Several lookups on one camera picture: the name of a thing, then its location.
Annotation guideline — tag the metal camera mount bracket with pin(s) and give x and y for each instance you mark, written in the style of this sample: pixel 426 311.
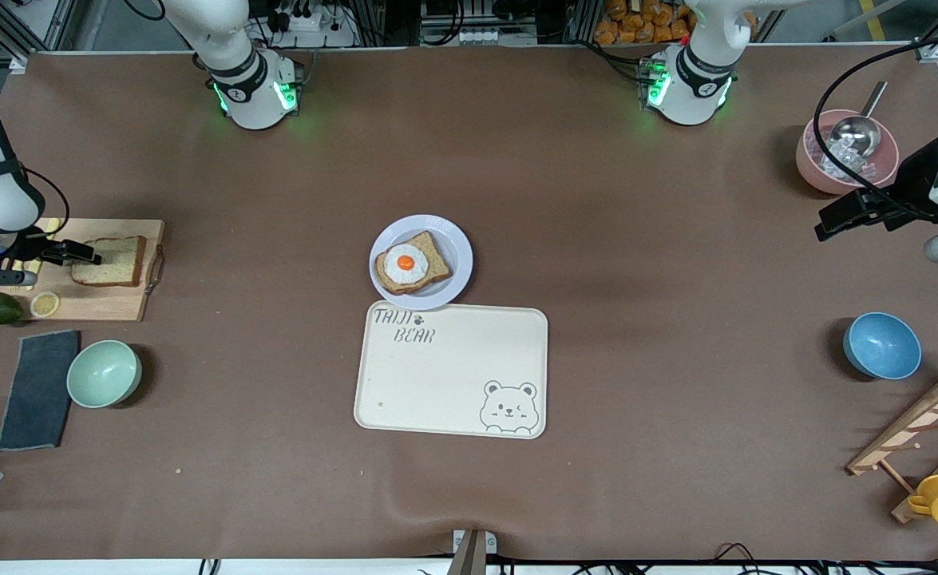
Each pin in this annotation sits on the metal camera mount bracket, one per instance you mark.
pixel 472 551

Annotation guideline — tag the blue bowl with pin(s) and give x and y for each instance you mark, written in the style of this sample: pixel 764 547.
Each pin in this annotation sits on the blue bowl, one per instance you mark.
pixel 882 345

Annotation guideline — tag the metal table corner bracket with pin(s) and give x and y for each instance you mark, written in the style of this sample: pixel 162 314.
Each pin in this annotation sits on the metal table corner bracket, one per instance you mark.
pixel 930 52
pixel 20 62

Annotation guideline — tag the lemon slice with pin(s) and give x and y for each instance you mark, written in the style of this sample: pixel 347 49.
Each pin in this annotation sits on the lemon slice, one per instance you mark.
pixel 45 304

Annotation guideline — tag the dark grey cloth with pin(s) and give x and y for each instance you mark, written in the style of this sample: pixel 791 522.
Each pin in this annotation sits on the dark grey cloth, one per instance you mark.
pixel 37 391

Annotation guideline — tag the wooden cup rack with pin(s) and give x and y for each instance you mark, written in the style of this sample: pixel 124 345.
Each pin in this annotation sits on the wooden cup rack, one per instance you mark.
pixel 916 435

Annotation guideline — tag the white round plate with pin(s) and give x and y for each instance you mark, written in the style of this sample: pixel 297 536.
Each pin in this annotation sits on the white round plate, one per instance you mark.
pixel 453 239

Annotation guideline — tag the pink bowl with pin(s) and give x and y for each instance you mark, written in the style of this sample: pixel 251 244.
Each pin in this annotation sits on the pink bowl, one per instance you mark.
pixel 805 160

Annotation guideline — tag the pile of orange buns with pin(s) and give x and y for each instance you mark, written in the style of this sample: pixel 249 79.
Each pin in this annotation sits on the pile of orange buns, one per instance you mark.
pixel 636 28

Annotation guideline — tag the clear ice cubes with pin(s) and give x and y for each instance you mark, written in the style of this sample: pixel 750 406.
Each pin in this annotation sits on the clear ice cubes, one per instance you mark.
pixel 840 160

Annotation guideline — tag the fried egg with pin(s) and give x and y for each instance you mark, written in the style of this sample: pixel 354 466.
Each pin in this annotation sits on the fried egg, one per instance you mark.
pixel 405 263

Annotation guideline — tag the metal scoop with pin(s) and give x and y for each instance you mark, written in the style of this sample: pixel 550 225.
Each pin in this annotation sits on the metal scoop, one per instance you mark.
pixel 856 134

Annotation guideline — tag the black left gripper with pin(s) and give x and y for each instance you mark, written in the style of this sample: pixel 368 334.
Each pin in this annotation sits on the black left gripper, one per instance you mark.
pixel 912 183

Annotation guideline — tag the brown bread slice with egg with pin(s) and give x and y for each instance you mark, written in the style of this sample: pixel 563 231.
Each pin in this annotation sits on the brown bread slice with egg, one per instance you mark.
pixel 437 267

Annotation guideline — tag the white socket strip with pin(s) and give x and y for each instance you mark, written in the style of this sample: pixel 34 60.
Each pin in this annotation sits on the white socket strip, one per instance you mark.
pixel 468 37

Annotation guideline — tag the wooden cutting board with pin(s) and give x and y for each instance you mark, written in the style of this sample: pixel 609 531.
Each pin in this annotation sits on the wooden cutting board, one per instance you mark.
pixel 117 303

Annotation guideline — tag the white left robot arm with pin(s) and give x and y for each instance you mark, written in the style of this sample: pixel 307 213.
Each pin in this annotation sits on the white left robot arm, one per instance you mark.
pixel 688 88

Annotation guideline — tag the mint green bowl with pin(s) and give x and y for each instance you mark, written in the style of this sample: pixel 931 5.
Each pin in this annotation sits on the mint green bowl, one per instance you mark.
pixel 104 374

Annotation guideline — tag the white power strip with plugs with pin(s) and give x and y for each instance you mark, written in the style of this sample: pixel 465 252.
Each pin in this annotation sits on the white power strip with plugs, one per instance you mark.
pixel 333 36

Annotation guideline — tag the cream bear print tray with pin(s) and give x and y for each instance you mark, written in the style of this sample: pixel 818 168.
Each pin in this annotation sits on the cream bear print tray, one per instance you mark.
pixel 453 375

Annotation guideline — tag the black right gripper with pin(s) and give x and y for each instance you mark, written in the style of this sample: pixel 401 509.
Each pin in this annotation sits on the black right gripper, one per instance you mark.
pixel 32 245

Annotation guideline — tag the plain brown bread slice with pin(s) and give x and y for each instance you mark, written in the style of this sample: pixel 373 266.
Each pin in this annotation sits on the plain brown bread slice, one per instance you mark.
pixel 121 262

